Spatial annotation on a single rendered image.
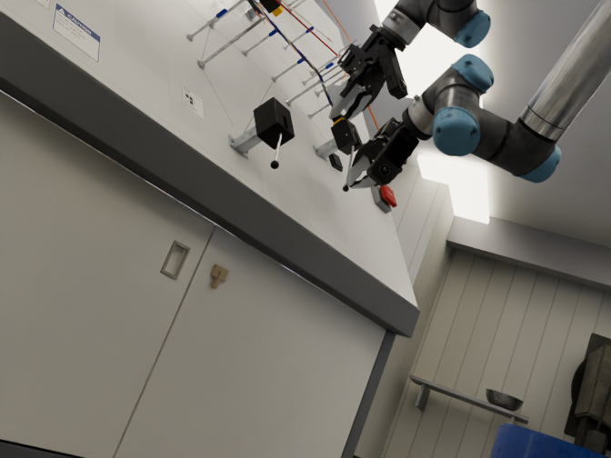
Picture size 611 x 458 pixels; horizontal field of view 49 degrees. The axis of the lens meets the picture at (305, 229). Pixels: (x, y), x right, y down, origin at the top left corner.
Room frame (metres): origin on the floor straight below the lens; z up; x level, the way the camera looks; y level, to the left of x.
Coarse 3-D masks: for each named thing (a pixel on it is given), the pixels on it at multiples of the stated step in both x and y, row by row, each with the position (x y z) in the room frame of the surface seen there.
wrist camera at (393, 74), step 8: (384, 48) 1.23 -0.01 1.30; (392, 48) 1.25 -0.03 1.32; (384, 56) 1.24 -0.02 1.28; (392, 56) 1.24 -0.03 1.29; (384, 64) 1.24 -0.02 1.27; (392, 64) 1.23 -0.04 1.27; (384, 72) 1.24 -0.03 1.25; (392, 72) 1.23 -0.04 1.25; (400, 72) 1.25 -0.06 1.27; (392, 80) 1.23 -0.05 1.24; (400, 80) 1.23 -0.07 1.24; (392, 88) 1.23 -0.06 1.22; (400, 88) 1.22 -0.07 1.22; (400, 96) 1.25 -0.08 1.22
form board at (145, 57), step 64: (0, 0) 0.73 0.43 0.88; (64, 0) 0.83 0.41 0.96; (128, 0) 0.96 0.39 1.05; (192, 0) 1.14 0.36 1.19; (256, 0) 1.41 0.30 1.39; (128, 64) 0.90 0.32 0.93; (192, 64) 1.05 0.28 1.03; (256, 64) 1.27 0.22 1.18; (320, 64) 1.60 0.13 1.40; (192, 128) 0.97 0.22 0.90; (320, 128) 1.41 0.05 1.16; (256, 192) 1.06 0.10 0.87; (320, 192) 1.27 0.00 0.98; (384, 256) 1.42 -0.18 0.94
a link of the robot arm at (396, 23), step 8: (392, 8) 1.23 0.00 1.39; (392, 16) 1.21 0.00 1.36; (400, 16) 1.21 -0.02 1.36; (384, 24) 1.23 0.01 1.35; (392, 24) 1.21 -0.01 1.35; (400, 24) 1.21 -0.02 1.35; (408, 24) 1.21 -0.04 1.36; (392, 32) 1.22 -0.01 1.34; (400, 32) 1.21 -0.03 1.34; (408, 32) 1.22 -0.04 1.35; (416, 32) 1.22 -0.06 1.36; (400, 40) 1.23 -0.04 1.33; (408, 40) 1.23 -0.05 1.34
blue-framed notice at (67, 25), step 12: (60, 12) 0.81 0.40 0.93; (60, 24) 0.81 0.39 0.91; (72, 24) 0.82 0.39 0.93; (84, 24) 0.85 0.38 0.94; (72, 36) 0.82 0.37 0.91; (84, 36) 0.84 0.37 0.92; (96, 36) 0.86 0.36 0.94; (84, 48) 0.83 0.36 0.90; (96, 48) 0.85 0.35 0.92; (96, 60) 0.84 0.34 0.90
